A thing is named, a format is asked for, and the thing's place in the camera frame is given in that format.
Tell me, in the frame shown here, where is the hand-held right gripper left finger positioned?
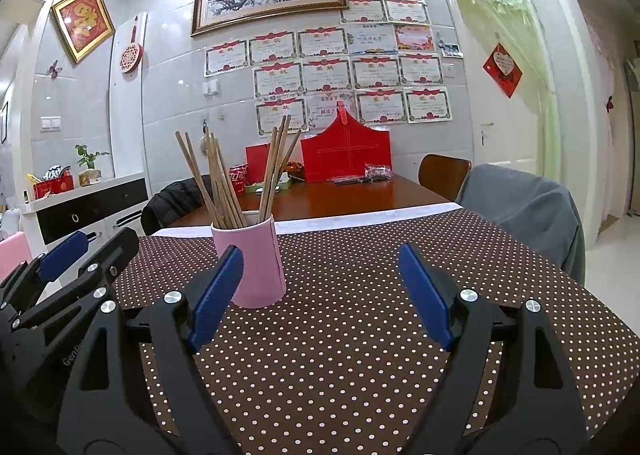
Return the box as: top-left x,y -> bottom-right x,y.
56,244 -> 245,455

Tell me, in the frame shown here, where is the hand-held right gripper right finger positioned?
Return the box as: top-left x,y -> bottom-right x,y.
397,242 -> 590,455

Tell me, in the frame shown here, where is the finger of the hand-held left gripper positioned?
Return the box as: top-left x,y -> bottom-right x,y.
0,231 -> 90,311
12,227 -> 140,331

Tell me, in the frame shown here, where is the pink cylindrical holder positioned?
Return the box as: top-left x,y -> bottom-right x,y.
210,214 -> 287,309

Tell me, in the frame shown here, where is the bunch of wooden chopsticks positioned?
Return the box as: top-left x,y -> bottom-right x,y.
174,114 -> 303,231

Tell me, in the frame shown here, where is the black and white cabinet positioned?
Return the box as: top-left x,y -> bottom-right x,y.
20,172 -> 151,256

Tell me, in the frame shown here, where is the pink cushion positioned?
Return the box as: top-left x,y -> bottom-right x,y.
0,231 -> 27,281

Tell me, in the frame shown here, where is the black jacket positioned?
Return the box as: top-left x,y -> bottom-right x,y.
140,177 -> 216,236

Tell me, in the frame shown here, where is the red gift box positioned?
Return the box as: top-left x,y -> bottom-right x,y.
32,165 -> 76,200

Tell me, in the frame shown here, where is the brown polka dot tablecloth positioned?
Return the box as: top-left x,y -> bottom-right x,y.
107,207 -> 628,455

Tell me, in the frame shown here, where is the potted green plant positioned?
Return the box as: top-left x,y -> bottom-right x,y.
75,144 -> 111,186

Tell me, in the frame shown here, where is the white table cover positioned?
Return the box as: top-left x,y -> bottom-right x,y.
150,201 -> 463,238

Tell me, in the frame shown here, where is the brown wooden chair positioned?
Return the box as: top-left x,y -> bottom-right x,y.
418,154 -> 472,203

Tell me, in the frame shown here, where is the grey jacket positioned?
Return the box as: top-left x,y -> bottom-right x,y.
456,163 -> 587,286

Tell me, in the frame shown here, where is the green box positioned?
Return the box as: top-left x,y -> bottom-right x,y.
247,172 -> 293,193

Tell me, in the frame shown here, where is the small red box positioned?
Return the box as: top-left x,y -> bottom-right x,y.
245,144 -> 273,186

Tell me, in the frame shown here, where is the large red paper bag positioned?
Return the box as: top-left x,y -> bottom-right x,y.
300,101 -> 392,184

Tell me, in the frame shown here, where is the white door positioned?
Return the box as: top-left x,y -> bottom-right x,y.
452,0 -> 541,176

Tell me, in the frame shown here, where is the red round fan ornament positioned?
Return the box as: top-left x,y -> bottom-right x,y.
119,16 -> 145,76

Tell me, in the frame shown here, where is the gold framed red picture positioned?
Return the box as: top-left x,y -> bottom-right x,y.
50,0 -> 116,66

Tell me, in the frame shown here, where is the green curtain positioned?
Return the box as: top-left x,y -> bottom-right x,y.
442,0 -> 563,180

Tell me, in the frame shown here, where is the red diamond wall decoration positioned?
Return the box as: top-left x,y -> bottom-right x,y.
482,42 -> 524,99

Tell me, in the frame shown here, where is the group of wall certificates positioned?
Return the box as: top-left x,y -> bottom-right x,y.
202,0 -> 453,136

